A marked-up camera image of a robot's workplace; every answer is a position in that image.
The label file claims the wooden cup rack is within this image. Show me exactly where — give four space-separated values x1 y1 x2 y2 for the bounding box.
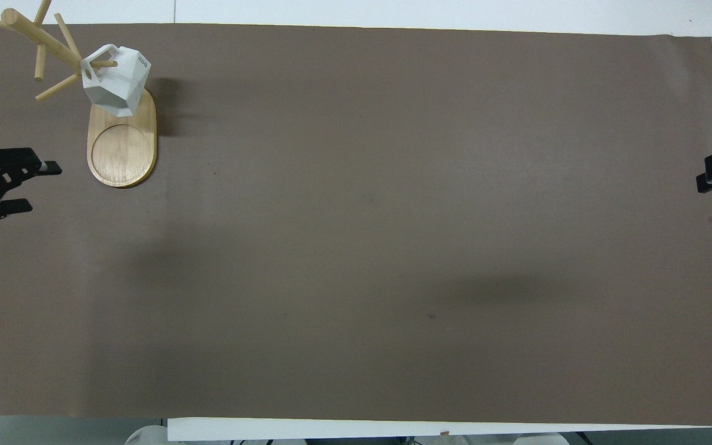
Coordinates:
0 0 158 189

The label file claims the white faceted cup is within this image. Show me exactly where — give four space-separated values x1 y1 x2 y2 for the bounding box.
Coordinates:
80 44 152 118

